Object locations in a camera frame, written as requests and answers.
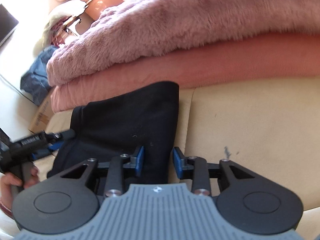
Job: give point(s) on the dark monitor screen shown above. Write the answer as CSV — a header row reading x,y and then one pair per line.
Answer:
x,y
8,24

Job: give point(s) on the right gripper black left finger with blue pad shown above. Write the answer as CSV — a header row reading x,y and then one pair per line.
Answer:
x,y
71,198

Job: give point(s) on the terracotta plant pot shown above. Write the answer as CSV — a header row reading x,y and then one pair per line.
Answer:
x,y
94,8

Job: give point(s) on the salmon pink bed sheet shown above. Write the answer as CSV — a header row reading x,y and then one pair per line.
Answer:
x,y
264,56

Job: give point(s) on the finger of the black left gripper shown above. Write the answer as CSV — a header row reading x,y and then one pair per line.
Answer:
x,y
48,148
61,136

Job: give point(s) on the cream hat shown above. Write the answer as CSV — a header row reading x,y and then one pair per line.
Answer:
x,y
55,22

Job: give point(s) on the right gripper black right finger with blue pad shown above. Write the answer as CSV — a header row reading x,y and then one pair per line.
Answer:
x,y
247,200

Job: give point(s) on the cardboard box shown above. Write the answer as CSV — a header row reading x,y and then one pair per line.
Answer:
x,y
42,116

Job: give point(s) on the pink fluffy blanket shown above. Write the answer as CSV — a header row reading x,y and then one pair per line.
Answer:
x,y
142,28

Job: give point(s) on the blue denim garment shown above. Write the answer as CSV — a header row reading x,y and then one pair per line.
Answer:
x,y
35,80

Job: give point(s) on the black pants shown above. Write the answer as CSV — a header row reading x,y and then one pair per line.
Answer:
x,y
104,129

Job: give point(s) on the person's left hand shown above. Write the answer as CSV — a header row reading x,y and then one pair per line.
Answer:
x,y
8,180

